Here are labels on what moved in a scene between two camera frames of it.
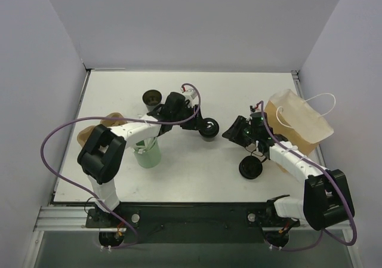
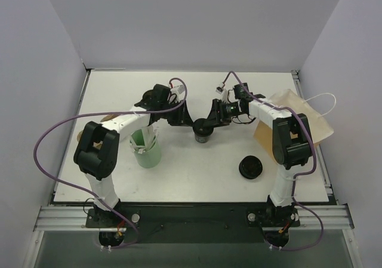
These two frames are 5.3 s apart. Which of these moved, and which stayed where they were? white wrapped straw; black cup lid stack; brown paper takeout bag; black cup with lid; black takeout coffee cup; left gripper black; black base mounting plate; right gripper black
Moved: black cup with lid; right gripper black; left gripper black
Stayed: black cup lid stack; black base mounting plate; white wrapped straw; brown paper takeout bag; black takeout coffee cup
